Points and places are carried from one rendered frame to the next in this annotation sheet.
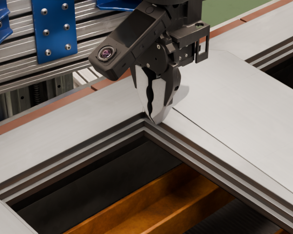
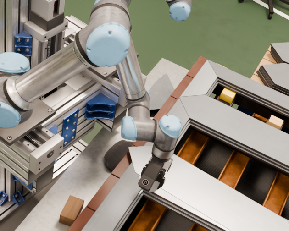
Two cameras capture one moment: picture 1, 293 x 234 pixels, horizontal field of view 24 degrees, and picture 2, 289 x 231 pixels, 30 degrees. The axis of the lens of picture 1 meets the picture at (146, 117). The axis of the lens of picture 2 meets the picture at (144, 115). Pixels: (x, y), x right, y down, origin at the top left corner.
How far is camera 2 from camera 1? 1.27 m
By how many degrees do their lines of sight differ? 26
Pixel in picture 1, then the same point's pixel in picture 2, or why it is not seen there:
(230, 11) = not seen: hidden behind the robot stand
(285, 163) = (201, 203)
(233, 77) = not seen: hidden behind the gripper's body
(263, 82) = (179, 162)
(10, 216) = not seen: outside the picture
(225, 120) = (174, 186)
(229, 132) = (177, 191)
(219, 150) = (177, 201)
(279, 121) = (192, 183)
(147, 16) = (157, 164)
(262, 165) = (194, 206)
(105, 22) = (86, 121)
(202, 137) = (169, 196)
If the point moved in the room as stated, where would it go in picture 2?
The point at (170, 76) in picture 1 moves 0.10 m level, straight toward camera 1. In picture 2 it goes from (162, 182) to (172, 205)
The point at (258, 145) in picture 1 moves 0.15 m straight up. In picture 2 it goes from (189, 196) to (199, 171)
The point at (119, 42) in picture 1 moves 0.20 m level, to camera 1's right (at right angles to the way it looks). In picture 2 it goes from (148, 177) to (200, 167)
